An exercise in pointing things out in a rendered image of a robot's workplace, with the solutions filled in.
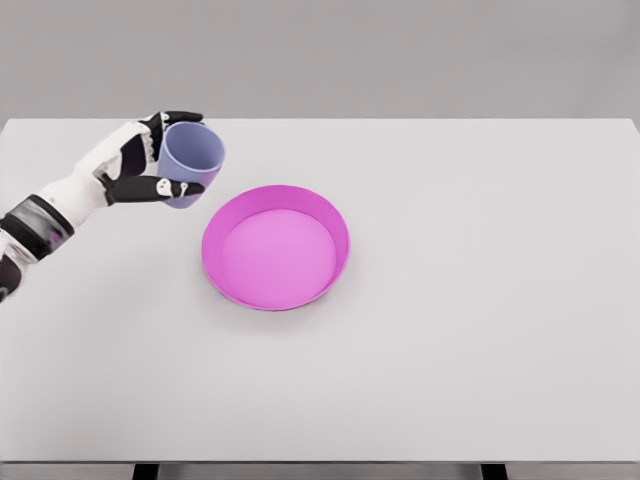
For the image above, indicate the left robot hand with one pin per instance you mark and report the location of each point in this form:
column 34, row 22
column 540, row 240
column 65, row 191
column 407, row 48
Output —
column 107, row 155

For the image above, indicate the lavender cup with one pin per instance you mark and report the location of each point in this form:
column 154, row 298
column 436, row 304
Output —
column 192, row 155

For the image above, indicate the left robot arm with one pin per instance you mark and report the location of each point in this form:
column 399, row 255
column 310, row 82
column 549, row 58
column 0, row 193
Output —
column 47, row 210

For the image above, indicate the pink plate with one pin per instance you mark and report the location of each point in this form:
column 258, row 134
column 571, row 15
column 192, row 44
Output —
column 277, row 250

